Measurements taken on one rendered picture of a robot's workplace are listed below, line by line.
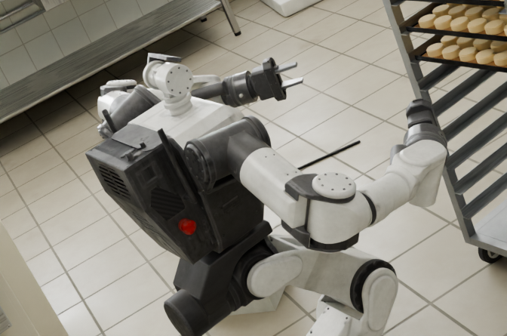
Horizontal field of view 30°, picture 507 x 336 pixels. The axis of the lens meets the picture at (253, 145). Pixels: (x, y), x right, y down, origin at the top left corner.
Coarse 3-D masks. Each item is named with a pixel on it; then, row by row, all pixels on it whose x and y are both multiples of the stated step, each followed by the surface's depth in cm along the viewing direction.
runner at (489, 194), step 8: (504, 176) 295; (496, 184) 294; (504, 184) 295; (488, 192) 293; (496, 192) 293; (472, 200) 289; (480, 200) 291; (488, 200) 291; (464, 208) 288; (472, 208) 290; (480, 208) 289; (464, 216) 288; (472, 216) 287
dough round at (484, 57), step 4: (480, 52) 249; (484, 52) 248; (488, 52) 247; (492, 52) 246; (476, 56) 248; (480, 56) 247; (484, 56) 246; (488, 56) 246; (492, 56) 246; (480, 60) 247; (484, 60) 246; (488, 60) 246; (492, 60) 246
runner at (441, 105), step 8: (480, 72) 282; (488, 72) 283; (464, 80) 279; (472, 80) 281; (480, 80) 281; (456, 88) 278; (464, 88) 279; (472, 88) 278; (448, 96) 276; (456, 96) 278; (464, 96) 276; (432, 104) 274; (440, 104) 275; (448, 104) 275; (440, 112) 273
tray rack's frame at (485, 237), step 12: (504, 204) 300; (492, 216) 297; (504, 216) 295; (480, 228) 294; (492, 228) 292; (504, 228) 289; (480, 240) 289; (492, 240) 286; (504, 240) 284; (492, 252) 298; (504, 252) 281
